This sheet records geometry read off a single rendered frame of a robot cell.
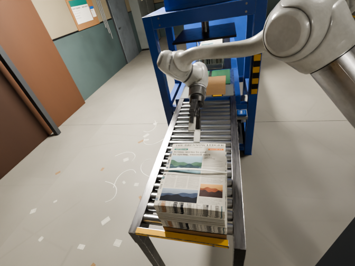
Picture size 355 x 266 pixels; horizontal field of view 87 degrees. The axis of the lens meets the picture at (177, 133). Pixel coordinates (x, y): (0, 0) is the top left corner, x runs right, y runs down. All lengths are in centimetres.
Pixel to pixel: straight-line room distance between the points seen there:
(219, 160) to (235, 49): 48
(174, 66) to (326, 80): 58
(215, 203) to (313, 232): 132
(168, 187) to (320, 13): 72
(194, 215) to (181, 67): 64
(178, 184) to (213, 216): 19
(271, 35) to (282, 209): 171
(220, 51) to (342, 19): 41
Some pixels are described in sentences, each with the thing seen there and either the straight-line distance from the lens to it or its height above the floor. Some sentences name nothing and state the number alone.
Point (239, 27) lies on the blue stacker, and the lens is 407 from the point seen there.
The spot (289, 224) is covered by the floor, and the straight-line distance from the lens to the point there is 198.
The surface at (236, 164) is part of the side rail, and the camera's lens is 121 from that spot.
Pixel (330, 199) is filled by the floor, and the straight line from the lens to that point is 224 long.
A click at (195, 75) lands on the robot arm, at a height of 134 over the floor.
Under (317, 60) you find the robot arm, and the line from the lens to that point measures 53.
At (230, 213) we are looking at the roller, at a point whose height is 80.
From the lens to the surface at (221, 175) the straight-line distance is 86.
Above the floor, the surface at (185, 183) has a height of 103.
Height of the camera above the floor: 170
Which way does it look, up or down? 37 degrees down
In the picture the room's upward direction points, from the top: 12 degrees counter-clockwise
